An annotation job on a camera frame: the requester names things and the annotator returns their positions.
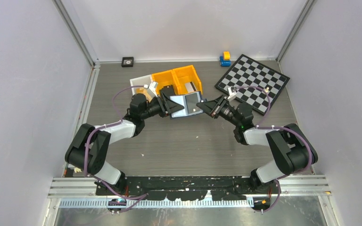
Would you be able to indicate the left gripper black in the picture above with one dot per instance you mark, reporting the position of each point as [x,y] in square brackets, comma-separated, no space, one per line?
[166,106]

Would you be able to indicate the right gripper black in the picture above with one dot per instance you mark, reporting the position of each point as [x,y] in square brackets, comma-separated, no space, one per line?
[214,107]

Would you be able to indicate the blue leather card holder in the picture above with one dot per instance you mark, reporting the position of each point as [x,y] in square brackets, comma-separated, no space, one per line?
[186,107]

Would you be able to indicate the dark credit card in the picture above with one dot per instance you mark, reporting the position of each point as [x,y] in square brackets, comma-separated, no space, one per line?
[191,103]

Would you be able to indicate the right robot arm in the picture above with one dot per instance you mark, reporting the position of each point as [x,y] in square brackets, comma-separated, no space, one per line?
[290,149]

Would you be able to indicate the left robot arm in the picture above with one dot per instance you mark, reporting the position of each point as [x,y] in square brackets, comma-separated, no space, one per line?
[89,147]

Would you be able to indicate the card in orange bin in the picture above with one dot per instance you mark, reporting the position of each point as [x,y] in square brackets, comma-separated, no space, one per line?
[190,87]

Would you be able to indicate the black object in bin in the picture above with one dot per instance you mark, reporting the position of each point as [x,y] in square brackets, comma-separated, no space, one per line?
[167,91]

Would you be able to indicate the orange plastic bin left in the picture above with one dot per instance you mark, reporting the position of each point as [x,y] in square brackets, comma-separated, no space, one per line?
[166,78]

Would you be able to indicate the orange plastic bin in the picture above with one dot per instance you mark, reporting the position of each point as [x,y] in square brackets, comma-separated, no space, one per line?
[187,74]
[166,78]

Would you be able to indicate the tan items in white bin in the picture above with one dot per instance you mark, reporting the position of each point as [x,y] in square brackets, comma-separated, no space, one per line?
[144,92]

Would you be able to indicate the white plastic bin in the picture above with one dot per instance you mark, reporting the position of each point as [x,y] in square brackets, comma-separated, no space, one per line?
[141,81]

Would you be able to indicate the orange plastic bin right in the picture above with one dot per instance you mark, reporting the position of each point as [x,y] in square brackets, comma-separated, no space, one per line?
[187,74]

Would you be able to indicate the black white chessboard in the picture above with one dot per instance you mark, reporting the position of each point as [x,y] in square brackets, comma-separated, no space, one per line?
[254,77]

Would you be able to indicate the small black square device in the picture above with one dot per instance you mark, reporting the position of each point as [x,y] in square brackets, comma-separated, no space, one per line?
[127,62]

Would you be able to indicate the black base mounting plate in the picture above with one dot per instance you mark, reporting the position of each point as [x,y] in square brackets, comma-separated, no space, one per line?
[185,188]

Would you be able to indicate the small beige spool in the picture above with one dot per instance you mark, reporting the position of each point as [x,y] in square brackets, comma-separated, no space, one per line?
[76,170]

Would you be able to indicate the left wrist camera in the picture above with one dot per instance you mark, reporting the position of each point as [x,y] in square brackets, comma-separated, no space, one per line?
[151,89]

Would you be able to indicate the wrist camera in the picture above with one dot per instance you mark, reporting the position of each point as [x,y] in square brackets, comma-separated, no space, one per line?
[151,89]
[231,93]

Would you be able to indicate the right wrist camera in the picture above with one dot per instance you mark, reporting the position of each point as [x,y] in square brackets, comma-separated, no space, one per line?
[231,93]

